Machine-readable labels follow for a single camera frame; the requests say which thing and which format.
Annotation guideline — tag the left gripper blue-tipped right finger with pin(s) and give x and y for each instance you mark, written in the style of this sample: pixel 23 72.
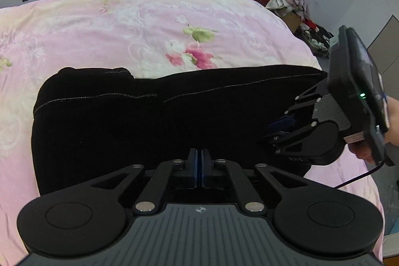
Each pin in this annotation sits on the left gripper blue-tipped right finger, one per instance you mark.
pixel 229 179

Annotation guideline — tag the black velvet pants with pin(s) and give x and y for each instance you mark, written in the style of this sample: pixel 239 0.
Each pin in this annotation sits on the black velvet pants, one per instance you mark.
pixel 94 121

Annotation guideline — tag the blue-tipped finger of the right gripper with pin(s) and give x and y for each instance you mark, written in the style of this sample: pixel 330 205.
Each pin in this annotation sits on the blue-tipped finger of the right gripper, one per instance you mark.
pixel 287 131
pixel 309 98

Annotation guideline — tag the open box of shoes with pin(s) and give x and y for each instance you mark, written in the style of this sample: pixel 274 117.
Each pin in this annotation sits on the open box of shoes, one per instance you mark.
pixel 316 37

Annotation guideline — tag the pile of clothes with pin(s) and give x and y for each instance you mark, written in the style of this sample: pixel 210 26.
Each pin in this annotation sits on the pile of clothes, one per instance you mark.
pixel 283 7

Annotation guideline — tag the pink floral bed quilt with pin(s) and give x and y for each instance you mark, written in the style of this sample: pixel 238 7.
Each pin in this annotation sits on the pink floral bed quilt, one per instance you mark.
pixel 310 218

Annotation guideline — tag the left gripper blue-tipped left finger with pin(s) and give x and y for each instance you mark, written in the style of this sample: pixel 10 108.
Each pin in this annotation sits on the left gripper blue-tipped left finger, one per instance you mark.
pixel 175 175

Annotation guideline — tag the brown cardboard box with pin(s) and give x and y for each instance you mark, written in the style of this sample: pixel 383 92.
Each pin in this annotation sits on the brown cardboard box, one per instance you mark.
pixel 293 21

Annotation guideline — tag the person's right hand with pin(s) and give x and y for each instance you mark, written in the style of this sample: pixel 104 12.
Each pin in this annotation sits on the person's right hand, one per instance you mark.
pixel 363 151

